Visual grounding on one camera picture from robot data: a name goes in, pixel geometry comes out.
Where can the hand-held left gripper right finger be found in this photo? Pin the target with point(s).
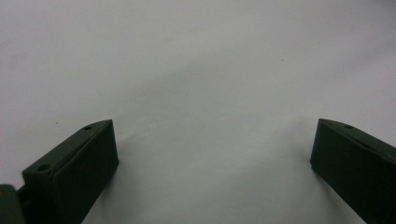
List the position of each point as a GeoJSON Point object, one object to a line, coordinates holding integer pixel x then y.
{"type": "Point", "coordinates": [355, 168]}

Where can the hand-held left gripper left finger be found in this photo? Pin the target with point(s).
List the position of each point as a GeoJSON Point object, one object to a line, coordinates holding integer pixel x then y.
{"type": "Point", "coordinates": [74, 174]}

